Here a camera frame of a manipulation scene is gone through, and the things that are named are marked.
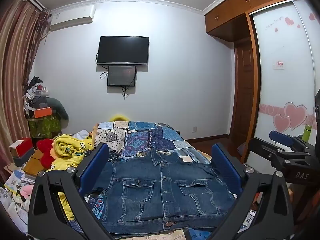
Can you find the pile of clothes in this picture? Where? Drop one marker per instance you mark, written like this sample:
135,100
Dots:
35,92

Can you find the red plush toy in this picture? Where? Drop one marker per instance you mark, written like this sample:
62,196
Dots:
46,152

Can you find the blue patchwork quilt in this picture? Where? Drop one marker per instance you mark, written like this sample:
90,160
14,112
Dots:
150,135

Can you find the white and red sticker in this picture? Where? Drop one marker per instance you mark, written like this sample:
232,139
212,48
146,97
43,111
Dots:
279,65

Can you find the blue denim jacket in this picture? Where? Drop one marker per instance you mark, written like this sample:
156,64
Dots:
162,192

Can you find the yellow printed blanket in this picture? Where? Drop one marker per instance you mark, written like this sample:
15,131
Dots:
67,147

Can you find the small black monitor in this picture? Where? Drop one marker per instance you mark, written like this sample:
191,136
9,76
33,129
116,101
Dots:
121,76

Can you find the black wall television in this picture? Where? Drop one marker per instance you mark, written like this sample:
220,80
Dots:
122,50

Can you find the red and white box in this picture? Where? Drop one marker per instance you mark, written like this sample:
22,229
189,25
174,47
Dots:
21,147

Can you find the wooden overhead cabinet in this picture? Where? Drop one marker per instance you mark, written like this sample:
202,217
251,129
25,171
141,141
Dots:
225,17

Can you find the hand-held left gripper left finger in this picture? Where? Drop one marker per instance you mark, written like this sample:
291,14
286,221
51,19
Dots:
93,165

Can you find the white wall socket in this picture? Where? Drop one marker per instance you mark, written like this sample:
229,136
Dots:
194,130

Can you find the green bottle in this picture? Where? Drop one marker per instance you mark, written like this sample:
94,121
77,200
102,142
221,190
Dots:
306,133

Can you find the navy patterned cloth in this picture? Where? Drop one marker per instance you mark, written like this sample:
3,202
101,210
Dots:
113,155

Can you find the pile of papers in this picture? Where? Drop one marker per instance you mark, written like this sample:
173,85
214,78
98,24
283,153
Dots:
12,195

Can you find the dark green coat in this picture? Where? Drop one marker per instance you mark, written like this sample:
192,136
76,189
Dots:
58,107

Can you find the striped brown curtain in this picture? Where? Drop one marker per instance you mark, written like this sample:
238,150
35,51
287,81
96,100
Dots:
15,55

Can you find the brown cardboard box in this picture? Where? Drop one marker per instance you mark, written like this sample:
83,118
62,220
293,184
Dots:
33,166

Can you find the grey box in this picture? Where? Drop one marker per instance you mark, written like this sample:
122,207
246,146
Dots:
23,160

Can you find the yellow plush toy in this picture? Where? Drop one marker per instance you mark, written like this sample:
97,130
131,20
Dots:
119,118

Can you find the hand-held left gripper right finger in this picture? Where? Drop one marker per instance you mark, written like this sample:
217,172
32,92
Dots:
226,166

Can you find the white air conditioner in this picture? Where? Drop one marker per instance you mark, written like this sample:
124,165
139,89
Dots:
72,17

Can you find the brown wooden door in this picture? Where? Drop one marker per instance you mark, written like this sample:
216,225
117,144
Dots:
243,92

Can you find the orange box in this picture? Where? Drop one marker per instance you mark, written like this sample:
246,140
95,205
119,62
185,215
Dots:
43,112

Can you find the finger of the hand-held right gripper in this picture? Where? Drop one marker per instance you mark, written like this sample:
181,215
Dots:
262,148
280,137

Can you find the pink soft toy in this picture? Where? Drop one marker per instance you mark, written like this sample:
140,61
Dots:
27,190

